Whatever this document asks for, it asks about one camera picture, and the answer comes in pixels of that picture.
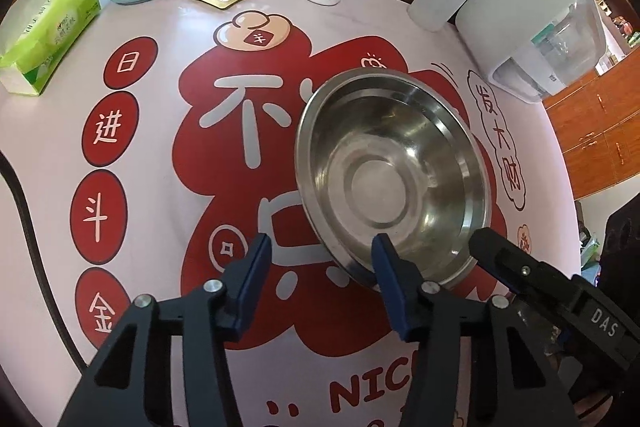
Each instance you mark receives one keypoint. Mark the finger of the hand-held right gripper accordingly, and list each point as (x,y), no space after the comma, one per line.
(525,272)

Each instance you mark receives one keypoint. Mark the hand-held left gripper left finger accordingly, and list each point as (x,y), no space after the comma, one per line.
(252,277)

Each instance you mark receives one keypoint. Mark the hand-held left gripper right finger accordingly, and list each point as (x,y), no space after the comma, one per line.
(390,287)

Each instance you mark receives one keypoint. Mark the large steel bowl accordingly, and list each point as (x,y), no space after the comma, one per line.
(380,177)

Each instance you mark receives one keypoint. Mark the printed pink tablecloth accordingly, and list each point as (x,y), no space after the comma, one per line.
(45,207)

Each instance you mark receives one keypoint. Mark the green tissue pack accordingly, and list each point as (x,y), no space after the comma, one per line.
(55,22)

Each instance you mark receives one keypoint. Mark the wooden wall cabinets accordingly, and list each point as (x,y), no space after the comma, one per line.
(600,132)

